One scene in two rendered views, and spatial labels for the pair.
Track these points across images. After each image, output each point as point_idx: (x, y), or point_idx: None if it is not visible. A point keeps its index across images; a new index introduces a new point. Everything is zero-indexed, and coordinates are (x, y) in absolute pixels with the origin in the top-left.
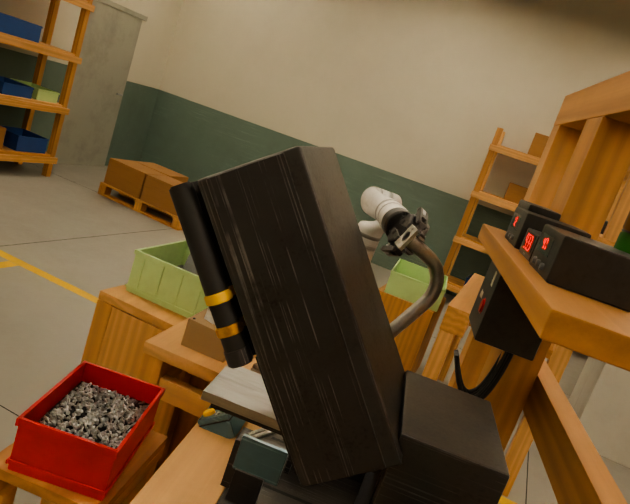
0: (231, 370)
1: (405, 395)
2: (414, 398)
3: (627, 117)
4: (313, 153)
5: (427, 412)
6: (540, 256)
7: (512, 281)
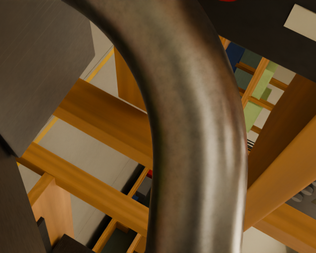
0: None
1: None
2: None
3: None
4: None
5: (17, 90)
6: None
7: (259, 195)
